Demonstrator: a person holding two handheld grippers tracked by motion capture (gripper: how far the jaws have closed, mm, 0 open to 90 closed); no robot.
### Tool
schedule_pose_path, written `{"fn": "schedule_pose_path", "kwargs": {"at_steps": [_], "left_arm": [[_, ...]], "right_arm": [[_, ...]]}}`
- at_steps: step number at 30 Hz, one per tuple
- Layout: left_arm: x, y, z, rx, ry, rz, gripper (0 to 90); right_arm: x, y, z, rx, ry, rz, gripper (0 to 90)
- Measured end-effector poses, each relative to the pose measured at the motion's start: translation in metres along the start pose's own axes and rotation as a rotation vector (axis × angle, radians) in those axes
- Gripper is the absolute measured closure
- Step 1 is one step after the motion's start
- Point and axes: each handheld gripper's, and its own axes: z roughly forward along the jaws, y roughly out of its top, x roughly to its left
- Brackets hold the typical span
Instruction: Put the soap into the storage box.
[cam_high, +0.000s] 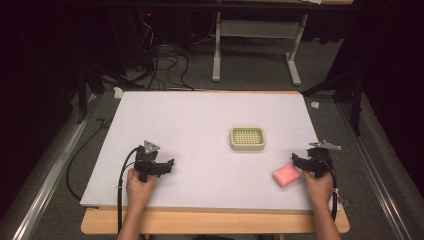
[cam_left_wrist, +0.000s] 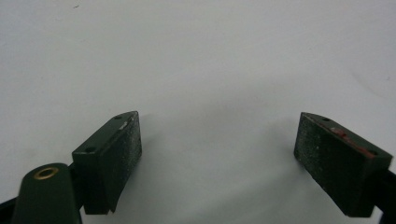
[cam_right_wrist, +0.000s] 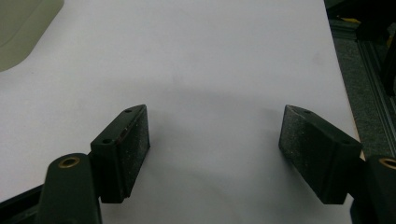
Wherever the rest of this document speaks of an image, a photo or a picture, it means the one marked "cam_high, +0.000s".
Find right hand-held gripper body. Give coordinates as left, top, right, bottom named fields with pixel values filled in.
left=305, top=140, right=343, bottom=179

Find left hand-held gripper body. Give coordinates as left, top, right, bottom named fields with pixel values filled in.
left=134, top=139, right=165, bottom=183

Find pink soap bar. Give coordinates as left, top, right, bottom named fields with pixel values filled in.
left=272, top=162, right=303, bottom=189

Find person's right hand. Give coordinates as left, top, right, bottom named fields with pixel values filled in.
left=301, top=169, right=334, bottom=209

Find person's left hand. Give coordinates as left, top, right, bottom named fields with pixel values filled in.
left=125, top=167, right=158, bottom=210

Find white table mat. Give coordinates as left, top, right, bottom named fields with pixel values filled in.
left=79, top=90, right=334, bottom=212

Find beige soap dish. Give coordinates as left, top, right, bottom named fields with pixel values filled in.
left=229, top=126, right=267, bottom=152

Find black metal stand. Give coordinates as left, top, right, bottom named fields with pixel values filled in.
left=75, top=59, right=146, bottom=125
left=300, top=64, right=365, bottom=137

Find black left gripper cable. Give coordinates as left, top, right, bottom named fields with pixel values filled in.
left=116, top=146, right=141, bottom=235

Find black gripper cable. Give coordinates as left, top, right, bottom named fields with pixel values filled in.
left=116, top=146, right=141, bottom=235
left=318, top=154, right=339, bottom=222

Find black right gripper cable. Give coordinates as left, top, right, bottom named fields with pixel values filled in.
left=318, top=154, right=339, bottom=222

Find aluminium floor rail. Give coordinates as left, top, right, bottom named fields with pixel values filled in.
left=12, top=94, right=99, bottom=240
left=335, top=102, right=416, bottom=240

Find black floor cable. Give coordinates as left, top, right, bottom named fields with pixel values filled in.
left=65, top=117, right=113, bottom=202

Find tangle of black floor cables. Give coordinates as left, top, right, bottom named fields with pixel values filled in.
left=133, top=19, right=196, bottom=92

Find white metal desk frame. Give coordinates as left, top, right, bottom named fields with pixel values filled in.
left=211, top=0, right=310, bottom=87

